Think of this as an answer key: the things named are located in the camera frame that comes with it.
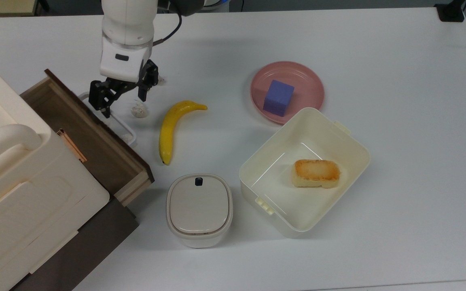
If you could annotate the black linkage gripper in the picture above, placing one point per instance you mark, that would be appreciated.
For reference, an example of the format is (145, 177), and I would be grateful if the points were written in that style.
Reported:
(107, 87)

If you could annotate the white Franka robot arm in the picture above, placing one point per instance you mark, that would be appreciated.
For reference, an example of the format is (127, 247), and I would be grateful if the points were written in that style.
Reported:
(128, 24)

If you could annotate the white drawer cabinet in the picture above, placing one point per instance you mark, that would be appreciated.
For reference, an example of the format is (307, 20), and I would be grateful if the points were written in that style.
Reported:
(22, 190)

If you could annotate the dark wood drawer cabinet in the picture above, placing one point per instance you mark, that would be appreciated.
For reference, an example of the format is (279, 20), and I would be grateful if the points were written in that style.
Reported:
(91, 242)

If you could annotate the cream open plastic container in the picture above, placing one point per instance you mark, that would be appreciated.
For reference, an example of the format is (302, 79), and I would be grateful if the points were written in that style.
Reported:
(297, 202)

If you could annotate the crumpled white paper ball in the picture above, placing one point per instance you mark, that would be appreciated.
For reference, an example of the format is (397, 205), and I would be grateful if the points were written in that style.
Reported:
(139, 110)
(127, 138)

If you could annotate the black and white panda figurine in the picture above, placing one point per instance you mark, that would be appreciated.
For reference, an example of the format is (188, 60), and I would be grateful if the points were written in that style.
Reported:
(161, 80)

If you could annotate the yellow banana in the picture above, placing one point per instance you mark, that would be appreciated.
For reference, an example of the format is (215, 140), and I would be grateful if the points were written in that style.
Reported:
(168, 129)

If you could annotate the small cream lidded bin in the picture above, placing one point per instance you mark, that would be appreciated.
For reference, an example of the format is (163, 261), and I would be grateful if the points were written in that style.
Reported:
(199, 208)

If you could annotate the beige side desk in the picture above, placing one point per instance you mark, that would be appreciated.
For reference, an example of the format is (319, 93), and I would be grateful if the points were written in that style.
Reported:
(2, 6)

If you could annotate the purple cube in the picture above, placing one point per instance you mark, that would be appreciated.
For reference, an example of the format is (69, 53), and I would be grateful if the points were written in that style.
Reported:
(278, 98)

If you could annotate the pink plate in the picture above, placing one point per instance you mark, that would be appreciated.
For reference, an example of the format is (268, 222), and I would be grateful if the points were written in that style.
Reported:
(306, 87)

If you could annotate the toasted bread piece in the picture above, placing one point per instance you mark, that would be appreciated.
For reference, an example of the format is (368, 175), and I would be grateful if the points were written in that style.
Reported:
(316, 173)

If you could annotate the black table clamp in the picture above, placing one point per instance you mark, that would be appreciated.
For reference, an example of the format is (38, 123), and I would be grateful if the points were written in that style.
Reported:
(451, 11)

